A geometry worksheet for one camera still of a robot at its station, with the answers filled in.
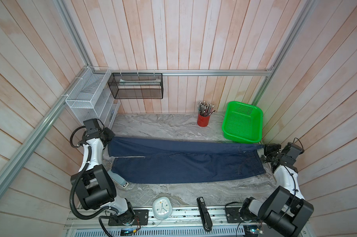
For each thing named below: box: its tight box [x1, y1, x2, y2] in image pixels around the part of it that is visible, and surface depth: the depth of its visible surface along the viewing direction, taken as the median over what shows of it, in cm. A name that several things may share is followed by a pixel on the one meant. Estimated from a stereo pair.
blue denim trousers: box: [107, 137, 267, 185], surface depth 92 cm
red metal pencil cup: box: [196, 113, 211, 127], surface depth 110 cm
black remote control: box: [196, 196, 214, 232], surface depth 73 cm
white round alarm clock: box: [152, 196, 173, 221], surface depth 76 cm
